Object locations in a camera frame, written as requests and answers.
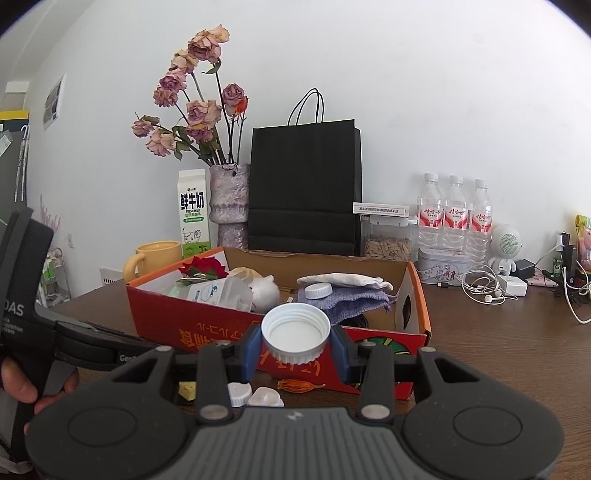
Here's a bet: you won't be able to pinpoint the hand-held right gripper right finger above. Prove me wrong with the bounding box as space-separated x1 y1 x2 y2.
330 325 481 421

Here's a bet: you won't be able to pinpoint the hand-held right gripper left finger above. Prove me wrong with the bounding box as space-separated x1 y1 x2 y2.
111 325 266 421

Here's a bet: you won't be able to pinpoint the large white ribbed cap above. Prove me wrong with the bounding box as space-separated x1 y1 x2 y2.
261 305 332 364

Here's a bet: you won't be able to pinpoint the purple cloth pouch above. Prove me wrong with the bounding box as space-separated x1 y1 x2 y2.
298 287 398 324

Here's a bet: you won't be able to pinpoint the yellow and white plush alpaca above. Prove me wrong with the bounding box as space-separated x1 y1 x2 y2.
228 267 281 311

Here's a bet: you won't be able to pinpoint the clear plastic bag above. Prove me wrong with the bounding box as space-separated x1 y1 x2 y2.
164 276 254 313

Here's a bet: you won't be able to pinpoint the white cloth sachet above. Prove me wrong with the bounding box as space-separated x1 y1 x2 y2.
297 273 394 291

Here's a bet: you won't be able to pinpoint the red cardboard box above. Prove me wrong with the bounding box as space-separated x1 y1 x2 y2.
126 246 432 400

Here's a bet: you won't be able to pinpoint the person's left hand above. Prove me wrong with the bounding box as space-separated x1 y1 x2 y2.
0 357 79 416

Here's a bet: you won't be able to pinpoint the white contact lens case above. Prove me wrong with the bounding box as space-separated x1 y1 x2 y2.
228 382 286 408

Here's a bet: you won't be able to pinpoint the dark cabinet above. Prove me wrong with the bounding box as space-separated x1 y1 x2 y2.
0 108 31 227

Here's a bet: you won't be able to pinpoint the red artificial rose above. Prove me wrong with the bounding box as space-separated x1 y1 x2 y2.
178 256 229 283

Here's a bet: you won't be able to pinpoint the clear container of seeds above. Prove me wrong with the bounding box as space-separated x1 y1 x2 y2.
360 215 419 260

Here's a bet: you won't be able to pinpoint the yellow mug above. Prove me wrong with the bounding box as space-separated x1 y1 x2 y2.
123 241 184 280

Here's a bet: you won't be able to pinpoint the white printed tin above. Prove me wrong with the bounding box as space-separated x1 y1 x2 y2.
417 247 472 284

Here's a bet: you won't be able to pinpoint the flat white box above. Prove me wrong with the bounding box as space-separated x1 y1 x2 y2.
353 202 410 217

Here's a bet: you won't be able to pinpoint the purple and white textured vase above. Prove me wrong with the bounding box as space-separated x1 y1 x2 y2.
209 164 251 250

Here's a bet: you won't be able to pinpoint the white milk carton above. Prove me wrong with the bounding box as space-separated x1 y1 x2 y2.
178 168 213 259

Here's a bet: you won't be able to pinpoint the white earphones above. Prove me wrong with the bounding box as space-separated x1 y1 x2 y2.
462 268 520 305

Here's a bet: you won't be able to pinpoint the clear water bottle red label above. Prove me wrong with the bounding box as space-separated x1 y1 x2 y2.
418 173 445 252
443 175 468 252
465 179 492 264

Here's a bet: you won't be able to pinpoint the black paper bag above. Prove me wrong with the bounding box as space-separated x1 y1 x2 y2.
249 89 363 257

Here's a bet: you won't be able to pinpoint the white robot-shaped speaker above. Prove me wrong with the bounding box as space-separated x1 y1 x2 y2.
488 224 522 277

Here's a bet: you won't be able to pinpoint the dried pink roses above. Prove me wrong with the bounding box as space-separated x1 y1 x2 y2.
131 24 250 168

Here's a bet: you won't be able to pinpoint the small green bottle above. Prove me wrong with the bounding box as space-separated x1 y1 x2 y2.
553 234 566 278

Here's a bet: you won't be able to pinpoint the yellow and pink snack packet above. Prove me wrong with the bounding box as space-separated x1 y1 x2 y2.
575 215 591 271

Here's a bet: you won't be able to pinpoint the white wire rack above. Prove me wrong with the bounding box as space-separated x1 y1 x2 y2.
41 249 72 308

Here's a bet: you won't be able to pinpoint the wall poster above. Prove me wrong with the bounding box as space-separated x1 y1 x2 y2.
43 74 66 131

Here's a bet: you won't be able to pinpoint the white cable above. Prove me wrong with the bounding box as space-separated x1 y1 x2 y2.
536 244 591 324

